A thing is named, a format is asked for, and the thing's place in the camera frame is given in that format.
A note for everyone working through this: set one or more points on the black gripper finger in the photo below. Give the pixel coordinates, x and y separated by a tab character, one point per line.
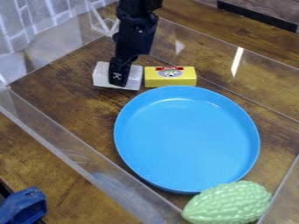
119	71

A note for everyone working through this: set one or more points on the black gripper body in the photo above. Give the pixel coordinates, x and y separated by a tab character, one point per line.
136	28

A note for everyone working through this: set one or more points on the white speckled foam block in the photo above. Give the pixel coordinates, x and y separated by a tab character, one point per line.
100	77

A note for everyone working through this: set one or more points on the yellow rectangular box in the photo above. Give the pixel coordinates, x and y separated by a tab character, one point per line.
159	76

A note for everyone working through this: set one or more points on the blue round tray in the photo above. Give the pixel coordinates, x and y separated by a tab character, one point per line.
186	139

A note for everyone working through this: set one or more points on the white patterned cloth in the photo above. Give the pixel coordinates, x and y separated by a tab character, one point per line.
27	17

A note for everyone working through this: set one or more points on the green bumpy gourd toy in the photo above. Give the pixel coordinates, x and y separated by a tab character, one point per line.
235	203

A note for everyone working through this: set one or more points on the clear acrylic enclosure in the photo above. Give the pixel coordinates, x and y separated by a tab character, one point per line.
58	119

